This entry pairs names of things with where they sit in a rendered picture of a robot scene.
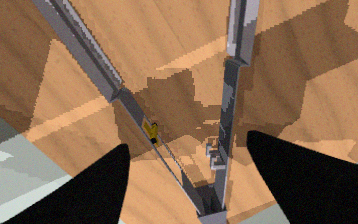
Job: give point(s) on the wooden board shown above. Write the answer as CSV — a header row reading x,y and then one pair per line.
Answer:
x,y
301,86

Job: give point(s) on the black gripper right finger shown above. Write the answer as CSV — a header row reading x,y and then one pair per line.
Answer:
x,y
309,187

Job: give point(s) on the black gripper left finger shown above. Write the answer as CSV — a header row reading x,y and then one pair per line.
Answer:
x,y
94,196

